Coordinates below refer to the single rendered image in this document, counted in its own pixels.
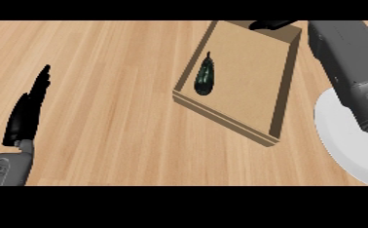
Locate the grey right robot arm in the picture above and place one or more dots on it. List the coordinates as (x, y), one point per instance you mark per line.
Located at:
(341, 66)

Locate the brown cardboard box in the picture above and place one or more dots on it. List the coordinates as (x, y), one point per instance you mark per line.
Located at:
(244, 79)

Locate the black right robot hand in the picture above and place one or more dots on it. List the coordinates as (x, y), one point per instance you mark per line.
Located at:
(269, 24)

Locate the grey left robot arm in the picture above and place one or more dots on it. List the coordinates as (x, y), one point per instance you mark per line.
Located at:
(16, 167)

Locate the white round plate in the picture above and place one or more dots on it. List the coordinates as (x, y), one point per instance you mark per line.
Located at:
(341, 137)

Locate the dark green eggplant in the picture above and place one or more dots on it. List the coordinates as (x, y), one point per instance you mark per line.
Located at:
(204, 77)

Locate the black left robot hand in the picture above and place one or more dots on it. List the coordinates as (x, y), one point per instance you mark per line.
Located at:
(29, 108)

